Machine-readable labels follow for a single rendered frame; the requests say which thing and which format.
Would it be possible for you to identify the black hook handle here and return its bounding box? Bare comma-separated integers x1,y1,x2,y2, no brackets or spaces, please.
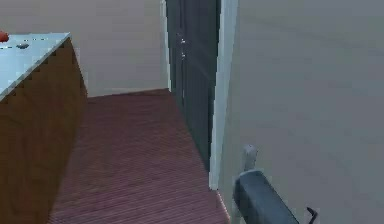
306,206,319,224

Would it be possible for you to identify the dark blue-grey rounded object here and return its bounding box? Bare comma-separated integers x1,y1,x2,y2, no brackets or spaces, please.
232,169,300,224

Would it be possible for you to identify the dark grey room door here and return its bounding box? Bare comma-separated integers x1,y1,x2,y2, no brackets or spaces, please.
165,0,222,172

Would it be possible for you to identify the brown cupboard with pale worktop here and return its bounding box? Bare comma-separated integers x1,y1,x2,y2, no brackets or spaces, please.
0,32,89,224

